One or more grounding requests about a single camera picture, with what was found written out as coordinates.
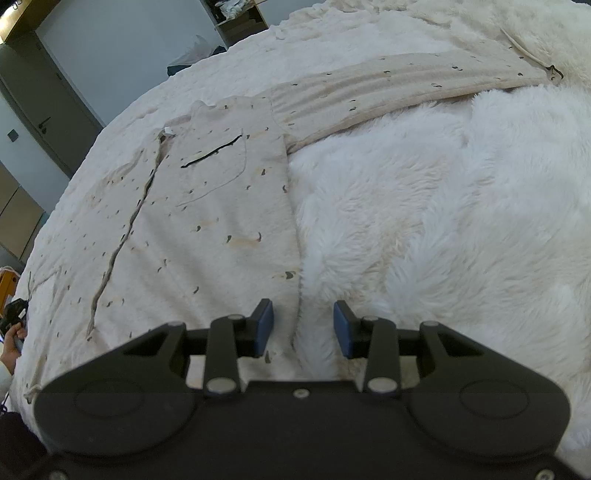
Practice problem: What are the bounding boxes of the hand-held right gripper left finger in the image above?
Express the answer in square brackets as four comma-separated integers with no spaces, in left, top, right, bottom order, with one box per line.
[120,298,276,399]

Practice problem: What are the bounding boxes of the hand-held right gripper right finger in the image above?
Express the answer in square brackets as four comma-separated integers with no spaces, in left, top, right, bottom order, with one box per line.
[332,299,486,400]

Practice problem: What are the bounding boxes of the cream printed fleece jacket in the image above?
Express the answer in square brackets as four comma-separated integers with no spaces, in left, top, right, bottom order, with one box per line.
[24,48,564,404]

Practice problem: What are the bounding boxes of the person's left forearm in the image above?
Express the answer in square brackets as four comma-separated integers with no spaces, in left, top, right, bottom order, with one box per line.
[0,359,14,403]

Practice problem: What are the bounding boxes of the white bundled clothes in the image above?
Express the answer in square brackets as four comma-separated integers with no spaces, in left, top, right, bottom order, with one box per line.
[218,0,260,20]

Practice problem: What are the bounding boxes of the person's left hand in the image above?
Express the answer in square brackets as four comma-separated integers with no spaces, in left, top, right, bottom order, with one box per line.
[0,322,25,371]

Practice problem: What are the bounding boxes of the yellow object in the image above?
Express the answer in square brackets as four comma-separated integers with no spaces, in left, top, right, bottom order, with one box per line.
[0,267,20,302]

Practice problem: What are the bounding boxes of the wooden cabinet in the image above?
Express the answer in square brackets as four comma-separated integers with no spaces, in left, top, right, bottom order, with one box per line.
[0,161,47,262]

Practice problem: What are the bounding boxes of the grey door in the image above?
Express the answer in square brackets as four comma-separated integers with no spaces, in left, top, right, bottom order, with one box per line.
[0,30,103,178]

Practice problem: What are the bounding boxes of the cream short-pile plush blanket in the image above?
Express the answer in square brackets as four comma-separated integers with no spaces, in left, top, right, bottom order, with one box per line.
[7,0,509,416]

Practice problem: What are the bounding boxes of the clear plastic bag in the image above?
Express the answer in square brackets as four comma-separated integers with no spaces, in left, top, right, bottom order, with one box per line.
[167,34,228,77]

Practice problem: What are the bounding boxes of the open wooden shelf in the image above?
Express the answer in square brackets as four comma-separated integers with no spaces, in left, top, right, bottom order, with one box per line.
[201,0,270,48]

